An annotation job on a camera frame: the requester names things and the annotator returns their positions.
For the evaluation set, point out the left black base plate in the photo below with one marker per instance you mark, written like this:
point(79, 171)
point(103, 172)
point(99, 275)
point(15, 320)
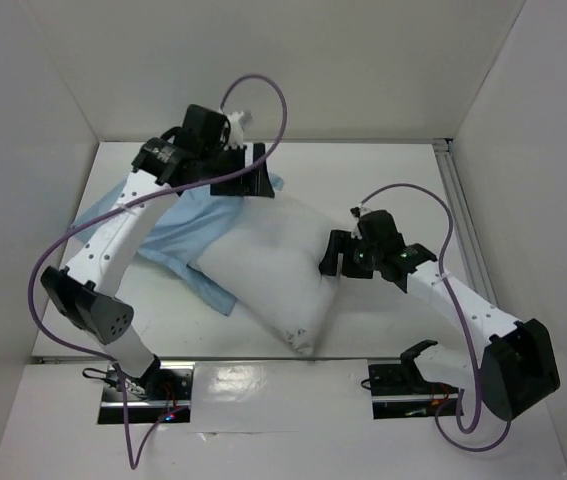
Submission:
point(171, 399)

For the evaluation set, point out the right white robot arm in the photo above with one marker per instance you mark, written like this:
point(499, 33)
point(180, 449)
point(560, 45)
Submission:
point(509, 364)

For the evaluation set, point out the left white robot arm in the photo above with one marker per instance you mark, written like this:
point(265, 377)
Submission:
point(84, 291)

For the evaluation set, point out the aluminium rail frame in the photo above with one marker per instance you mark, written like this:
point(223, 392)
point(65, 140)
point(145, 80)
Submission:
point(468, 225)

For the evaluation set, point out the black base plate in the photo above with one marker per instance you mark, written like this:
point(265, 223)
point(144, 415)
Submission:
point(171, 399)
point(395, 396)

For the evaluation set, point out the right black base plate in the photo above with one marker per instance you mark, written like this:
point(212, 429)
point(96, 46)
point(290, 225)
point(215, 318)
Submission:
point(395, 396)

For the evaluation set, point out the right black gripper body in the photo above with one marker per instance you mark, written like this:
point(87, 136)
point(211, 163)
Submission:
point(341, 255)

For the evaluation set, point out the white pillow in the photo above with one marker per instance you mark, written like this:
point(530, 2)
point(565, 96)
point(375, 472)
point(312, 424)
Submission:
point(269, 260)

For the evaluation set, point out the light blue pillowcase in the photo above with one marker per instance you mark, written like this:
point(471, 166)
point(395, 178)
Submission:
point(184, 231)

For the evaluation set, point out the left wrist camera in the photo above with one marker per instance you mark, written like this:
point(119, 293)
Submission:
point(208, 127)

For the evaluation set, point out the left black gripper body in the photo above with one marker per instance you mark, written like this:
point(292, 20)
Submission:
point(220, 163)

